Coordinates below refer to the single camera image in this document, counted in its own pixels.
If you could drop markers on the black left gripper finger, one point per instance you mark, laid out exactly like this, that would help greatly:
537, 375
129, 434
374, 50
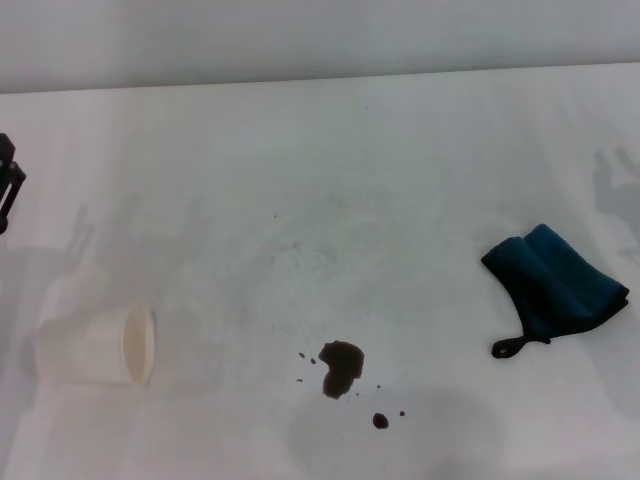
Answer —
7, 190

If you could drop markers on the white paper cup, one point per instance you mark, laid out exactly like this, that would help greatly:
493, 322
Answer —
100, 345

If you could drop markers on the blue rag with black loop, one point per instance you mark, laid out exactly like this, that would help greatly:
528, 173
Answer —
555, 280

